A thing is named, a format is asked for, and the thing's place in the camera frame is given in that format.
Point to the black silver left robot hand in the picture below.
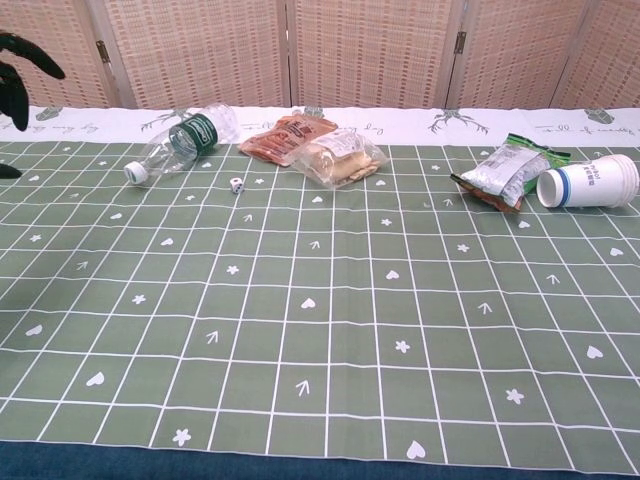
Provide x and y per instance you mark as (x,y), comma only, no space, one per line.
(15,95)

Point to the white die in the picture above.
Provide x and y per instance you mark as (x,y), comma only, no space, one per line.
(236,186)

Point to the woven bamboo screen panel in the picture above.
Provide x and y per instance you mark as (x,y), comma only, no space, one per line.
(200,50)
(515,50)
(55,30)
(370,50)
(610,50)

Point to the metal screen hinge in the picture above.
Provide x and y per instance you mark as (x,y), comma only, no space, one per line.
(460,42)
(103,51)

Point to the clear plastic water bottle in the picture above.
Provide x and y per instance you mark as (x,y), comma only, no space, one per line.
(167,152)

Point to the orange sausage snack packet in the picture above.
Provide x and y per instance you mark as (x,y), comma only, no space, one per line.
(277,139)

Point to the clear cracker bag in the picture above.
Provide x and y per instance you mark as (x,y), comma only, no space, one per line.
(340,160)

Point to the green grid tablecloth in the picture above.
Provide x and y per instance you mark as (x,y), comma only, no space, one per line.
(320,325)

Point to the silver snack bag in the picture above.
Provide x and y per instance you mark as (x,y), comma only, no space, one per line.
(500,172)

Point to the green snack bag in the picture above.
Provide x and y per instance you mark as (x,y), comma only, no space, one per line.
(557,157)

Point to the white paper cup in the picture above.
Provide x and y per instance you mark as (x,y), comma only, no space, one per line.
(590,182)

